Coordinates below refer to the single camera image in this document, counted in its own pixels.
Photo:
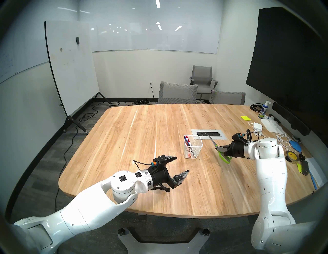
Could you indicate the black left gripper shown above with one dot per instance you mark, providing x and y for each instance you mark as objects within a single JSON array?
[{"x": 162, "y": 176}]

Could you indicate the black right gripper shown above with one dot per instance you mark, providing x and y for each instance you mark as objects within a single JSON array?
[{"x": 238, "y": 149}]

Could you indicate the orange Expo marker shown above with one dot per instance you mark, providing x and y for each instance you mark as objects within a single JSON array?
[{"x": 189, "y": 153}]

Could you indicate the red cap patterned marker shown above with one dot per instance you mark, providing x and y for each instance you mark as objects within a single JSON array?
[{"x": 188, "y": 141}]

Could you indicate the blue ballpoint pen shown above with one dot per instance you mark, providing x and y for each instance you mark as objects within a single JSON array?
[{"x": 185, "y": 139}]

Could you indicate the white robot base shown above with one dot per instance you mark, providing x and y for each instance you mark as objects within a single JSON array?
[{"x": 164, "y": 248}]

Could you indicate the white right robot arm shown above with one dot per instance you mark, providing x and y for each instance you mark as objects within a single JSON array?
[{"x": 271, "y": 184}]

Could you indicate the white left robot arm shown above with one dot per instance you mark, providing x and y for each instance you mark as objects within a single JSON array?
[{"x": 84, "y": 212}]

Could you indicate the white mesh pen holder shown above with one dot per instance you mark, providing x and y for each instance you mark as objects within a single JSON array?
[{"x": 198, "y": 151}]

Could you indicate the blue pen beside paper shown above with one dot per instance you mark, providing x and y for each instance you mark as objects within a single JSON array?
[{"x": 313, "y": 180}]

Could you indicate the silver table power outlet panel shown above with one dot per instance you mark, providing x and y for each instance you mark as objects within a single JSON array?
[{"x": 205, "y": 133}]

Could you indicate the yellow sticky note pad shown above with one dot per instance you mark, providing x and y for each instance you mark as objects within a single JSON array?
[{"x": 245, "y": 118}]

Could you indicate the white power adapter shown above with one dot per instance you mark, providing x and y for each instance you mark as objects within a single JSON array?
[{"x": 257, "y": 126}]

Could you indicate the grey mesh table chair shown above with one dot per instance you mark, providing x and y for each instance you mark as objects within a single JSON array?
[
  {"x": 228, "y": 98},
  {"x": 178, "y": 92}
]

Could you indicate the white crumpled tissue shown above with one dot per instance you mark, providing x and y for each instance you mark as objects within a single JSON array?
[{"x": 273, "y": 125}]

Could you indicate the Expo cleaner spray bottle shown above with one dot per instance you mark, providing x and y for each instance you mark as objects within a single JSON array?
[{"x": 263, "y": 111}]

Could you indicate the black yellow tape roll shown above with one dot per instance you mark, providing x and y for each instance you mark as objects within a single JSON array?
[{"x": 289, "y": 158}]

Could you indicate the black base knob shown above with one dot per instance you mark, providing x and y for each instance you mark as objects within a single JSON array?
[
  {"x": 205, "y": 232},
  {"x": 121, "y": 231}
]

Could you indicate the blue flat object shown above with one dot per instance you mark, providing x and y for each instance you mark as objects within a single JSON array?
[{"x": 296, "y": 146}]

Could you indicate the black video sound bar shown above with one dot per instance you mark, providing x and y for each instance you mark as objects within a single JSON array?
[{"x": 289, "y": 117}]

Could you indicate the grey office chair with armrests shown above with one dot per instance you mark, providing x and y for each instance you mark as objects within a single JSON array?
[{"x": 202, "y": 74}]

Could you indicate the grey yellow eraser block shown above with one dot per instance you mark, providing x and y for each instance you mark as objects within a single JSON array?
[{"x": 304, "y": 167}]

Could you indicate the white paper sheet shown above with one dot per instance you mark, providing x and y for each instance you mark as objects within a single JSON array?
[{"x": 319, "y": 171}]

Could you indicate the mobile whiteboard on stand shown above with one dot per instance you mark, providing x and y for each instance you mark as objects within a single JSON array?
[{"x": 71, "y": 69}]

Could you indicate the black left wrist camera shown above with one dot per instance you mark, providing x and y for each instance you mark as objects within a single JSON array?
[{"x": 161, "y": 162}]

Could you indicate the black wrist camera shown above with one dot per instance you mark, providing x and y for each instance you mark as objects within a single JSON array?
[
  {"x": 237, "y": 137},
  {"x": 161, "y": 162}
]

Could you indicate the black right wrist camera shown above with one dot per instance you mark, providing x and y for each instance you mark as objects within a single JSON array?
[{"x": 237, "y": 137}]

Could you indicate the large black wall screen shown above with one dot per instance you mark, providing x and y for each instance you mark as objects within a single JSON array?
[{"x": 287, "y": 64}]

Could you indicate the glass wall whiteboard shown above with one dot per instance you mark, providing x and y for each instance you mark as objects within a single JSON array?
[{"x": 153, "y": 33}]

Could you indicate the wall whiteboard with writing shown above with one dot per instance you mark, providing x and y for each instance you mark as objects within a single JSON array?
[{"x": 20, "y": 59}]

